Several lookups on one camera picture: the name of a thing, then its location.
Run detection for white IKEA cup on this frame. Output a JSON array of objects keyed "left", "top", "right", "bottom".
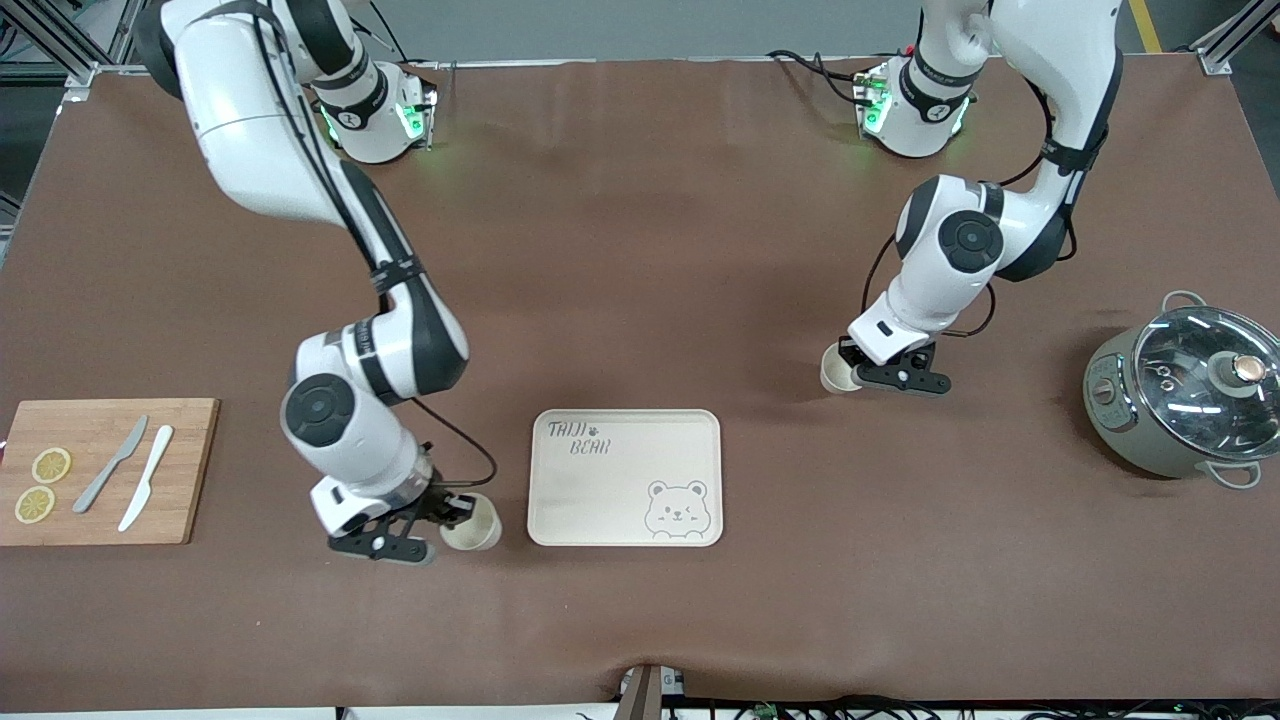
[
  {"left": 440, "top": 492, "right": 502, "bottom": 552},
  {"left": 820, "top": 343, "right": 863, "bottom": 394}
]

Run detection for beige bear print tray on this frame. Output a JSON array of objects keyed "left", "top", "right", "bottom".
[{"left": 527, "top": 408, "right": 723, "bottom": 548}]

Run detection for white plastic knife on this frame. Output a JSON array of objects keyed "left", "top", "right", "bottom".
[{"left": 118, "top": 425, "right": 175, "bottom": 533}]

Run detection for brown table cover mat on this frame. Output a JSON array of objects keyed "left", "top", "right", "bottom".
[{"left": 0, "top": 55, "right": 1280, "bottom": 713}]

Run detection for grey-green electric cooking pot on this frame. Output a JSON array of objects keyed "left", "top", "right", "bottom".
[{"left": 1083, "top": 290, "right": 1280, "bottom": 491}]

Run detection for grey plastic knife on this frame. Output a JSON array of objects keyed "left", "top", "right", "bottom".
[{"left": 72, "top": 415, "right": 150, "bottom": 515}]

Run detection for bamboo cutting board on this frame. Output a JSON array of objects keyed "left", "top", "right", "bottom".
[{"left": 0, "top": 398, "right": 221, "bottom": 547}]

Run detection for glass pot lid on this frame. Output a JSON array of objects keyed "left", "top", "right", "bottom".
[{"left": 1135, "top": 305, "right": 1280, "bottom": 461}]

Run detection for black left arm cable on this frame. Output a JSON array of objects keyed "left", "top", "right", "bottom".
[{"left": 862, "top": 235, "right": 997, "bottom": 341}]

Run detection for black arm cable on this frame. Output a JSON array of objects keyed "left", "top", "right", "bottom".
[
  {"left": 862, "top": 235, "right": 997, "bottom": 341},
  {"left": 408, "top": 398, "right": 499, "bottom": 489}
]

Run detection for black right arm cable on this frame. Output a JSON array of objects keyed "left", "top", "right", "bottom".
[{"left": 408, "top": 398, "right": 499, "bottom": 489}]

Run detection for black base cables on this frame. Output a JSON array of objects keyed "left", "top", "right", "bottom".
[{"left": 768, "top": 48, "right": 901, "bottom": 106}]

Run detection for aluminium frame profile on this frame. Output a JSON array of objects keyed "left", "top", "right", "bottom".
[
  {"left": 0, "top": 0, "right": 146, "bottom": 89},
  {"left": 1190, "top": 0, "right": 1280, "bottom": 76}
]

